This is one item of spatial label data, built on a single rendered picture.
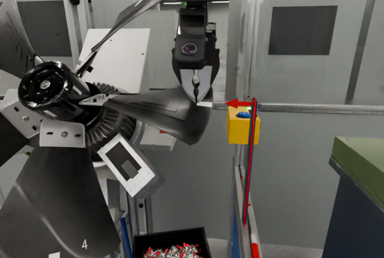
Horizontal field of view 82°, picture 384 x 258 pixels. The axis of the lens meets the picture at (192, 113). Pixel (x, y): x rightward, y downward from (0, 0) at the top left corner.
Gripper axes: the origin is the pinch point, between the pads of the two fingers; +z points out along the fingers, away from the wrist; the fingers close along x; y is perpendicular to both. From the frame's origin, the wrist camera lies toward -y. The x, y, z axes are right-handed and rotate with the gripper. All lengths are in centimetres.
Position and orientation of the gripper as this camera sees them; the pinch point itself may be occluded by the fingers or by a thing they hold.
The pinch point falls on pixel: (196, 99)
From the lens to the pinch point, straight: 46.7
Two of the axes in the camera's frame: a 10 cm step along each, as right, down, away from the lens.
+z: 0.3, 8.2, 5.7
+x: -9.9, -0.4, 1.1
